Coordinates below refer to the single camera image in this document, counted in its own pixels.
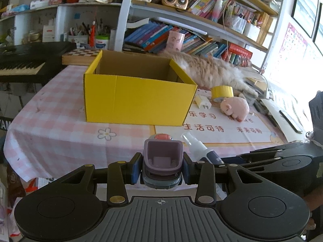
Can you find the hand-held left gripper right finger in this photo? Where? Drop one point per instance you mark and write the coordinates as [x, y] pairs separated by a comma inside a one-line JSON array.
[[186, 167]]

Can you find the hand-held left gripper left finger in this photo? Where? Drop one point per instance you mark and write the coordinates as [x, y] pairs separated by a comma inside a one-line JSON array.
[[136, 167]]

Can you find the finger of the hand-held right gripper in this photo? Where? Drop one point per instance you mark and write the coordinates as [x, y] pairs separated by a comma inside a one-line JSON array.
[[262, 153], [252, 162]]

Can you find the white spray bottle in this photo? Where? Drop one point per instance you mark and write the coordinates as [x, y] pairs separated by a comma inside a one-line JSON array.
[[199, 147]]

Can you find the grey purple toy truck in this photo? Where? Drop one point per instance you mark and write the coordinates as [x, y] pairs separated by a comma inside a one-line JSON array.
[[161, 156]]

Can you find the pink plush pig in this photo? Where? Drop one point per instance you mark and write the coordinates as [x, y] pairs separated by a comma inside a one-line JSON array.
[[237, 104]]

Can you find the yellow cardboard box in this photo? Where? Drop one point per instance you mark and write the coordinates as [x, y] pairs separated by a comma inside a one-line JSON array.
[[136, 100]]

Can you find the white plug charger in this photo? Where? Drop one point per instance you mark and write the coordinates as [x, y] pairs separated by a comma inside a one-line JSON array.
[[200, 100]]

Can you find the yellow tape roll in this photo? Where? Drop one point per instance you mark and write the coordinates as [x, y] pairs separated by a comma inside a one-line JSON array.
[[223, 90]]

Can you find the person's right forearm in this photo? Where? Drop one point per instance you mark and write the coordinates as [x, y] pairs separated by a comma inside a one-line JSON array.
[[315, 203]]

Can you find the pink checked desktop cloth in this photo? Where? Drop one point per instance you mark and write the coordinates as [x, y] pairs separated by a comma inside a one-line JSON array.
[[55, 111]]

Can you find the printed cartoon desk mat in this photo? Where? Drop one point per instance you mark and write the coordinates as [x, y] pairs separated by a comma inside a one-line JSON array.
[[239, 136]]

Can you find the white paper sheet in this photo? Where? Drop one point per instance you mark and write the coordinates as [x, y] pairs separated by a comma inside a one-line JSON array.
[[276, 117]]

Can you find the black smartphone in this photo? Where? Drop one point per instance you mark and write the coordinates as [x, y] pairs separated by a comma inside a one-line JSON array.
[[290, 121]]

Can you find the stack of books and papers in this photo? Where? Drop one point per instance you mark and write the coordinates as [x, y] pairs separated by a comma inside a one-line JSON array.
[[254, 85]]

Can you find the fluffy cream cat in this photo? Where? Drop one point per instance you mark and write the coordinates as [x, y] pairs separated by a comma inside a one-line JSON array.
[[209, 68]]

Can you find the red boxed book set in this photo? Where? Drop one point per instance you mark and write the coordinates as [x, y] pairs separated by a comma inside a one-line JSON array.
[[239, 53]]

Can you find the white storage box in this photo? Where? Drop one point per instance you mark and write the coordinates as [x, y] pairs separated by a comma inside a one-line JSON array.
[[251, 32]]

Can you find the pink printed cup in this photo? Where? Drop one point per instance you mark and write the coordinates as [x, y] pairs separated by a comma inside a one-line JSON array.
[[174, 41]]

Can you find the wooden chessboard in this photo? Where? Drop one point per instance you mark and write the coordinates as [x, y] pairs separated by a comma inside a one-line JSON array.
[[78, 54]]

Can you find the white jar blue label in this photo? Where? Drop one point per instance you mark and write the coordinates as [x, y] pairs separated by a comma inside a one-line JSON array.
[[102, 44]]

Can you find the clear pen holder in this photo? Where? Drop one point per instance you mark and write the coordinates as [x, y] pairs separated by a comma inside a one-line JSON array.
[[237, 25]]

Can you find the row of colourful books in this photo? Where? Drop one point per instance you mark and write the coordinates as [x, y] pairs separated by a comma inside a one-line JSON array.
[[151, 35]]

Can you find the white cup of pens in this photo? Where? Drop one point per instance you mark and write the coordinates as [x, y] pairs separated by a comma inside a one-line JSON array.
[[78, 41]]

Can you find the red figure pen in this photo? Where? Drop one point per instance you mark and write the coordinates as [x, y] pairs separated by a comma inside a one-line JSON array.
[[92, 34]]

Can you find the pastel gradient bottle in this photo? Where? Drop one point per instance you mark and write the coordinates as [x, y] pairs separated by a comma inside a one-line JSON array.
[[217, 10]]

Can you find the black piano keyboard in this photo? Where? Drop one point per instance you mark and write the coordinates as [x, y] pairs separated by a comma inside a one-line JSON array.
[[25, 55]]

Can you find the white carton red label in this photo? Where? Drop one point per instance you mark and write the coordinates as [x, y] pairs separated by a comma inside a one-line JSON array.
[[48, 34]]

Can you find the white side shelf unit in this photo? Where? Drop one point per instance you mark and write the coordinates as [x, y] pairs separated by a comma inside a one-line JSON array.
[[60, 17]]

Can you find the gold retro radio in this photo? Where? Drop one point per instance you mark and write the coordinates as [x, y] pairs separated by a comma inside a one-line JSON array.
[[174, 0]]

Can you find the pink alphabet wall poster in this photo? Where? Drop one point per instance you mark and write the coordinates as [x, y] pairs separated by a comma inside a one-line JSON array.
[[292, 45]]

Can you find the black framed wall picture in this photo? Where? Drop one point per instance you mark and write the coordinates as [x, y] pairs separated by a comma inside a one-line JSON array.
[[306, 7], [320, 30]]

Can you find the white frame wooden bookshelf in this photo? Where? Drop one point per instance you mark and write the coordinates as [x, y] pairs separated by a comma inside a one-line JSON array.
[[120, 22]]

